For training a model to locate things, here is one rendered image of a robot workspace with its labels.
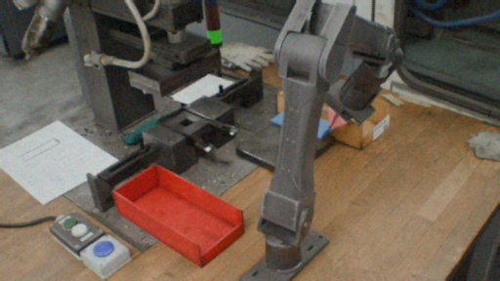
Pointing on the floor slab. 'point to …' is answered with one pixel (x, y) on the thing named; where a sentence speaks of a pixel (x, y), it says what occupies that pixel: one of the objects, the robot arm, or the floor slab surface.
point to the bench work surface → (380, 174)
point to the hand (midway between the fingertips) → (332, 126)
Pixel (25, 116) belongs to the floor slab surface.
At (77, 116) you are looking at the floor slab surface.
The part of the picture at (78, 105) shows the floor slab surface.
